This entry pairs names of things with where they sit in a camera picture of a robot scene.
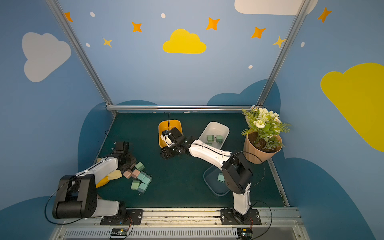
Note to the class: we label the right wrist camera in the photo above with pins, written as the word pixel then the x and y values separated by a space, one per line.
pixel 165 141

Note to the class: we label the pink plug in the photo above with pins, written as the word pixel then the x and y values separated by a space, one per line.
pixel 135 174
pixel 127 174

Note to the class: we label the clear blue storage box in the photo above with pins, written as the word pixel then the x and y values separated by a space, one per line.
pixel 210 178

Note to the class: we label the white storage box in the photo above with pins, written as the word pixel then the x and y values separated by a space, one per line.
pixel 214 128

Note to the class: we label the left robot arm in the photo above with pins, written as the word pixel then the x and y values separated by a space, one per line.
pixel 77 197

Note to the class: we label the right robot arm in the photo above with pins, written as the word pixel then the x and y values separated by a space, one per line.
pixel 235 167

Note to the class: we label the blue plug bottom middle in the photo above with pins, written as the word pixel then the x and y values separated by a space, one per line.
pixel 142 188

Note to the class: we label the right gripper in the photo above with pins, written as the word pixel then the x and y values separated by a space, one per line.
pixel 167 151

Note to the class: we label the potted artificial plant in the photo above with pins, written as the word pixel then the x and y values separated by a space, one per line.
pixel 263 134

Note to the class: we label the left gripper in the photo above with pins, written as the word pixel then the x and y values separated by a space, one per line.
pixel 130 161

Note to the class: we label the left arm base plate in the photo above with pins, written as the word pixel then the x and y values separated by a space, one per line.
pixel 130 217

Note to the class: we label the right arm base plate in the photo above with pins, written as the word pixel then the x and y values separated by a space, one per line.
pixel 229 216

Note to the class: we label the green plug middle pile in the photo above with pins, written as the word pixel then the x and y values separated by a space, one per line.
pixel 139 166

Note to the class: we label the blue plug pile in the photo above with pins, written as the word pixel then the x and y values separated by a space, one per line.
pixel 147 180
pixel 141 176

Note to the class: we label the yellow storage box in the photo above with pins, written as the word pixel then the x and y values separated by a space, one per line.
pixel 166 126

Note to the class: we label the aluminium frame rail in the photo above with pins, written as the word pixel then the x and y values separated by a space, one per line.
pixel 154 108

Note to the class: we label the yellow work glove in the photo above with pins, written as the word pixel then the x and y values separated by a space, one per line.
pixel 112 176

